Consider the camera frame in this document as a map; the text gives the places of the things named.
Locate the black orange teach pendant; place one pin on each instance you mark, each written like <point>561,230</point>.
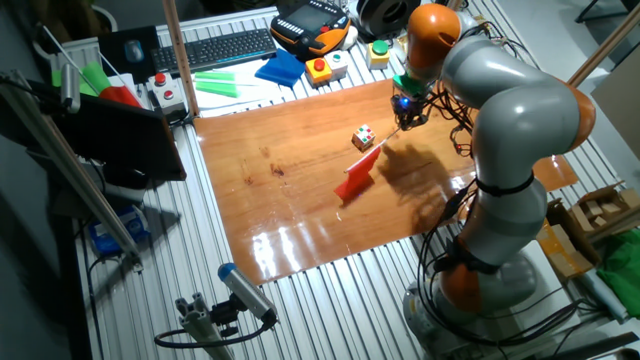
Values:
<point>310,20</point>

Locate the yellow box green button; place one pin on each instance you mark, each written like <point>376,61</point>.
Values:
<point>378,55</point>

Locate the green flange adapter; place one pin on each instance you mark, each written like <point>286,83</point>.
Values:
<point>407,84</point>

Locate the small wooden block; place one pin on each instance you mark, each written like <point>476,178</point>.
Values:
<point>594,208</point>
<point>611,208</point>
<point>599,221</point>

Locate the black metal bar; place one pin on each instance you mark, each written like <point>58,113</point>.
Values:
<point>590,347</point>

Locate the green red folded flag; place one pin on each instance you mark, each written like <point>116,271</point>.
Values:
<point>120,95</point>

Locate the orange box red button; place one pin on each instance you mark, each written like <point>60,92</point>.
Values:
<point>318,72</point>

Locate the blue packet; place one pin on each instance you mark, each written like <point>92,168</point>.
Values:
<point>107,240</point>

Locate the grey computer mouse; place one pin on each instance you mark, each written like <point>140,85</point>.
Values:
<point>134,51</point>

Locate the black filament spool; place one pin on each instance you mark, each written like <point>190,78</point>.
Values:
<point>380,15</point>

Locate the wooden post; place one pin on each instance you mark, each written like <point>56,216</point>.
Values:
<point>605,47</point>
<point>177,50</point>

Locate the glossy wooden board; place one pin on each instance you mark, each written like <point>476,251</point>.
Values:
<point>280,220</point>

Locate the blue flag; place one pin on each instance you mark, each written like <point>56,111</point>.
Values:
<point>280,70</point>

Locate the green paper flag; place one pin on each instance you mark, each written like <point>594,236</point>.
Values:
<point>215,76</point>
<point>217,89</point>

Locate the aluminium profile stub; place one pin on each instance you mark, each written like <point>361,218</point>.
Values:
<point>200,325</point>

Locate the black keyboard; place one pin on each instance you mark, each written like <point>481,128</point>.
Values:
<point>215,50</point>

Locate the light green flag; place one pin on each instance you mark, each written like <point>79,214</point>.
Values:
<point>87,87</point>

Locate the black mouse pad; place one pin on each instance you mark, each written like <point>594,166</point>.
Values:
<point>110,55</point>

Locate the white box green button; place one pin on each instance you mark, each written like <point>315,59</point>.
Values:
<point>337,65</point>

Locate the silver camera blue end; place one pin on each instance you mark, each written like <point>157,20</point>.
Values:
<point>245,292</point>

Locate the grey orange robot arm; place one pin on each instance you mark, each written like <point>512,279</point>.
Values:
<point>520,115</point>

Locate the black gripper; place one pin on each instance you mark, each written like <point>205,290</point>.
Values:
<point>410,106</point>

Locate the white plastic tube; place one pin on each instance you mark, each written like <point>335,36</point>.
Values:
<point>602,295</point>

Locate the black monitor panel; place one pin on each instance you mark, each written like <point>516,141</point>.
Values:
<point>125,140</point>

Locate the white oval object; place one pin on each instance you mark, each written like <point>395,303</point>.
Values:
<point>351,37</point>

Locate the long aluminium bar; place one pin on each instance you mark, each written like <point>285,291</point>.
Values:
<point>75,170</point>

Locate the yellow taped cardboard box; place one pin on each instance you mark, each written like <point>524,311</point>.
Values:
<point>560,255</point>

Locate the cream cardboard box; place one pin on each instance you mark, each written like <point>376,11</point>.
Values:
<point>400,47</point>

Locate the open cardboard box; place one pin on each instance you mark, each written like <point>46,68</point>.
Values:
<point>600,194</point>

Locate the white paper sheet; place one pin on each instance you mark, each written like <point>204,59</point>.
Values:
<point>260,97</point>

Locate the grey box two red buttons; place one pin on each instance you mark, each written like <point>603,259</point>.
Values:
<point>167,97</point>

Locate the red paper flag white stick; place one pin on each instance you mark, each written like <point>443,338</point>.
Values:
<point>357,182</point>

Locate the green cloth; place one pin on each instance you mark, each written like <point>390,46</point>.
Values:
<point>622,270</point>

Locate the white multicolour puzzle cube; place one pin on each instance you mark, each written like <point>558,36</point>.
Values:
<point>363,137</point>

